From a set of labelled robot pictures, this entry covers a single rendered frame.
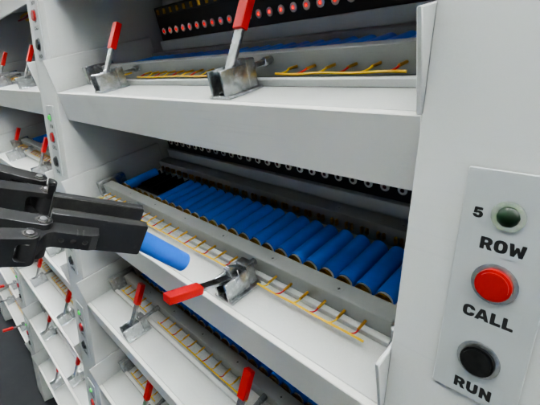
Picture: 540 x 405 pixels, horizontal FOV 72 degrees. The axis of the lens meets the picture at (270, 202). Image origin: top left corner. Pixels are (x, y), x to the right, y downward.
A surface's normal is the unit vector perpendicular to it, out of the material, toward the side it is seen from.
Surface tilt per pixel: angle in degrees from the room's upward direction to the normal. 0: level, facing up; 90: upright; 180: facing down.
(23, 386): 0
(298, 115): 106
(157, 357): 16
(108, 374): 90
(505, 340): 90
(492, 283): 90
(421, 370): 90
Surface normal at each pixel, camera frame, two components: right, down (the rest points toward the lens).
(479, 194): -0.72, 0.19
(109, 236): 0.37, 0.54
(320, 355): -0.18, -0.87
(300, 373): -0.69, 0.44
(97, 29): 0.69, 0.22
